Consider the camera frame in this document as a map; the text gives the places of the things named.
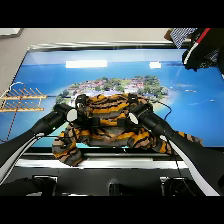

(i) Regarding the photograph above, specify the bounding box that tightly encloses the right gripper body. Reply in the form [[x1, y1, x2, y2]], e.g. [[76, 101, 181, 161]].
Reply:
[[114, 113, 134, 130]]

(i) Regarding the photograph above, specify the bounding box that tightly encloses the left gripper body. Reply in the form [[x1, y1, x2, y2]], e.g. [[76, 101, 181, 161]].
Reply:
[[77, 108, 102, 130]]

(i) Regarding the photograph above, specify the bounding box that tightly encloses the orange grey striped sweater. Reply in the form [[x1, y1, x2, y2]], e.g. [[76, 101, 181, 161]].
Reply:
[[51, 93, 204, 168]]

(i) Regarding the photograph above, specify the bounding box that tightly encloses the blue white checked garment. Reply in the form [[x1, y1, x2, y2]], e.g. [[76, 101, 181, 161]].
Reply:
[[170, 27, 198, 50]]

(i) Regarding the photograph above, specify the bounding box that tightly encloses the black garment with red stripe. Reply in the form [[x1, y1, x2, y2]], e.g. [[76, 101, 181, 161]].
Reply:
[[181, 27, 224, 73]]

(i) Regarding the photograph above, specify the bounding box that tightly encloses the silver frame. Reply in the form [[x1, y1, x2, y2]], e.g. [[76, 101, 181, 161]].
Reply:
[[0, 146, 224, 197]]

